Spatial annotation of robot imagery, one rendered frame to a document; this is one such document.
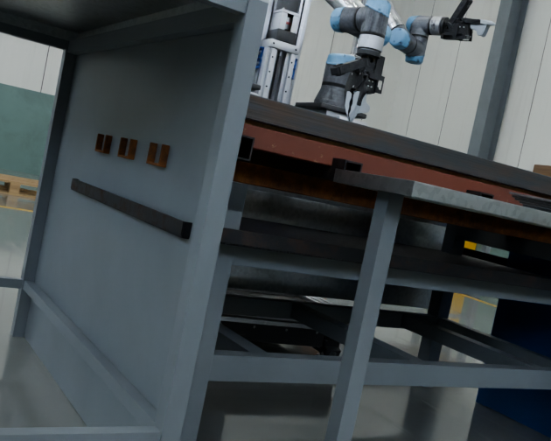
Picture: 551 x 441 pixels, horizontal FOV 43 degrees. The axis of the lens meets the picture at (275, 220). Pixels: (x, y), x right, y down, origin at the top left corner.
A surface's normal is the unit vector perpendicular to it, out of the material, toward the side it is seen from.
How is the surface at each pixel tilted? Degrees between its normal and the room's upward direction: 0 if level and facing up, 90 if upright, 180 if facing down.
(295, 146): 90
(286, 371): 90
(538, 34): 90
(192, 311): 90
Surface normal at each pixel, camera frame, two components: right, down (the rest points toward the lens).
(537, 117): -0.87, -0.15
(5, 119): 0.45, 0.14
